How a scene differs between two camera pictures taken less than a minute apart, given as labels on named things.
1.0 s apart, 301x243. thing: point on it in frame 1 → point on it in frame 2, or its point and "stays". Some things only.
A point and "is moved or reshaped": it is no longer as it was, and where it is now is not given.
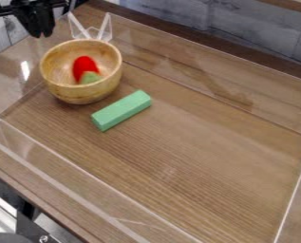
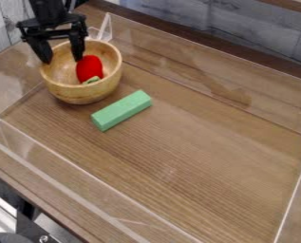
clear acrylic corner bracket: x=78 y=31 stays
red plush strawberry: x=85 y=70 is moved or reshaped
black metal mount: x=27 y=227 stays
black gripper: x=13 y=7 → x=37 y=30
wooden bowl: x=57 y=66 stays
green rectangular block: x=121 y=110 stays
